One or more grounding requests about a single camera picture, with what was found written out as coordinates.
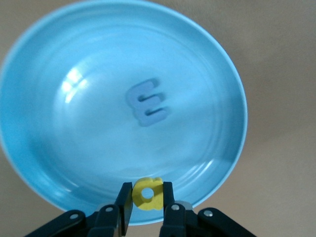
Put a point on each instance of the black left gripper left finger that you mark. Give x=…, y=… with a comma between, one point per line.
x=106, y=222

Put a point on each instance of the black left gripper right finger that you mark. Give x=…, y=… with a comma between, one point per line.
x=177, y=222

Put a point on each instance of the blue letter E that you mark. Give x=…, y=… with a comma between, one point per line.
x=148, y=98

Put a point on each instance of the blue plate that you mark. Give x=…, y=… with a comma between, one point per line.
x=98, y=61

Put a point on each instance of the yellow letter d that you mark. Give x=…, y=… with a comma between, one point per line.
x=148, y=205

